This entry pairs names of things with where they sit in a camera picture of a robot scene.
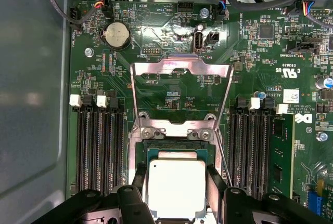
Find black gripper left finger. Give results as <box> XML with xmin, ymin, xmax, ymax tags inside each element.
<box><xmin>31</xmin><ymin>163</ymin><xmax>157</xmax><ymax>224</ymax></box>

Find metal internal USB port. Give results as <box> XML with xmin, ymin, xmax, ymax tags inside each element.
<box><xmin>191</xmin><ymin>30</ymin><xmax>206</xmax><ymax>54</ymax></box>

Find grey open PC case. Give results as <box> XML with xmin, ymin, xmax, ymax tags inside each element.
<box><xmin>0</xmin><ymin>0</ymin><xmax>333</xmax><ymax>224</ymax></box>

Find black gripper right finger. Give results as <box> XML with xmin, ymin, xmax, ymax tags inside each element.
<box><xmin>206</xmin><ymin>166</ymin><xmax>332</xmax><ymax>224</ymax></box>

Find green RAM stick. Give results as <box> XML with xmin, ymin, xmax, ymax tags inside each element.
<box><xmin>267</xmin><ymin>114</ymin><xmax>296</xmax><ymax>199</ymax></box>

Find silver CPU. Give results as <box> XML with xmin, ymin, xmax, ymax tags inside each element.
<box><xmin>145</xmin><ymin>148</ymin><xmax>209</xmax><ymax>221</ymax></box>

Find black RAM slot white clips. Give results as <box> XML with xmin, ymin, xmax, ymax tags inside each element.
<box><xmin>69</xmin><ymin>94</ymin><xmax>91</xmax><ymax>196</ymax></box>
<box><xmin>239</xmin><ymin>97</ymin><xmax>261</xmax><ymax>199</ymax></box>
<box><xmin>96</xmin><ymin>94</ymin><xmax>114</xmax><ymax>196</ymax></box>

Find silver coin cell battery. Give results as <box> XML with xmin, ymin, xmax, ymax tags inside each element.
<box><xmin>100</xmin><ymin>20</ymin><xmax>131</xmax><ymax>51</ymax></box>

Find green motherboard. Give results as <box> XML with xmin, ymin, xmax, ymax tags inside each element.
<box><xmin>68</xmin><ymin>0</ymin><xmax>333</xmax><ymax>224</ymax></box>

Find blue expansion slot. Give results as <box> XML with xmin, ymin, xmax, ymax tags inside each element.
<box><xmin>306</xmin><ymin>189</ymin><xmax>324</xmax><ymax>216</ymax></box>

